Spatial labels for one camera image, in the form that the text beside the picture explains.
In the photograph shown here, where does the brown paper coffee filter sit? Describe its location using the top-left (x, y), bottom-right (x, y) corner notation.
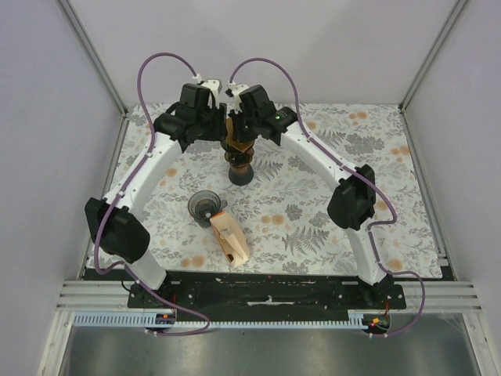
top-left (225, 118), bottom-right (254, 153)

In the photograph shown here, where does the aluminium frame post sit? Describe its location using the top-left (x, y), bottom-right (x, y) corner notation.
top-left (398, 0), bottom-right (470, 114)
top-left (55, 0), bottom-right (128, 117)

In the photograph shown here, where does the right aluminium frame post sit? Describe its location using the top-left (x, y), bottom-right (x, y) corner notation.
top-left (398, 0), bottom-right (470, 114)

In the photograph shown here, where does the left aluminium frame post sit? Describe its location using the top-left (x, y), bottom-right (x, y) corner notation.
top-left (55, 0), bottom-right (128, 117)

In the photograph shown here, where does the floral table mat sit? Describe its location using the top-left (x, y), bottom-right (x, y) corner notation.
top-left (84, 102), bottom-right (443, 277)

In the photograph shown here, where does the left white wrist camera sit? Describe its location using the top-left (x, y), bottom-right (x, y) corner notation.
top-left (192, 74), bottom-right (222, 109)

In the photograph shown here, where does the white slotted cable duct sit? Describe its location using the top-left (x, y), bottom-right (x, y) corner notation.
top-left (73, 312), bottom-right (382, 330)

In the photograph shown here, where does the grey clear dripper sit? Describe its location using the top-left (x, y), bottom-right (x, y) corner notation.
top-left (187, 190), bottom-right (228, 228)

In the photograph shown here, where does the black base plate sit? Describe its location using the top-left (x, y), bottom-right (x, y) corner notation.
top-left (127, 271), bottom-right (406, 322)

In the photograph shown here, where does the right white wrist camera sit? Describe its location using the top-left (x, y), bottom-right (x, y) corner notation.
top-left (225, 81), bottom-right (249, 113)

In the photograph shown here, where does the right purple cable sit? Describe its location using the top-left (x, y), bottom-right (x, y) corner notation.
top-left (228, 57), bottom-right (427, 338)

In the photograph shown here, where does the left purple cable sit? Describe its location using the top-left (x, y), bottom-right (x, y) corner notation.
top-left (95, 52), bottom-right (212, 337)

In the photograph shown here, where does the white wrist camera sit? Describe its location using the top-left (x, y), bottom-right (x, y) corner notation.
top-left (192, 74), bottom-right (222, 109)
top-left (225, 81), bottom-right (249, 113)

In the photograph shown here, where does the olive green dripper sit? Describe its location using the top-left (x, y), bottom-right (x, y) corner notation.
top-left (221, 138), bottom-right (254, 166)

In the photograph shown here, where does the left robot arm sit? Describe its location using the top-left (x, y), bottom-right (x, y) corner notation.
top-left (85, 79), bottom-right (226, 308)

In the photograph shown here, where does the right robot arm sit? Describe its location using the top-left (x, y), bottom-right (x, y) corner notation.
top-left (226, 82), bottom-right (390, 309)

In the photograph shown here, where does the red grey coffee server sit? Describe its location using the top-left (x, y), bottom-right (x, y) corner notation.
top-left (228, 163), bottom-right (254, 186)

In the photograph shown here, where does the purple cable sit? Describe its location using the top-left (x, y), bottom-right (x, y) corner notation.
top-left (95, 52), bottom-right (212, 337)
top-left (228, 57), bottom-right (427, 338)

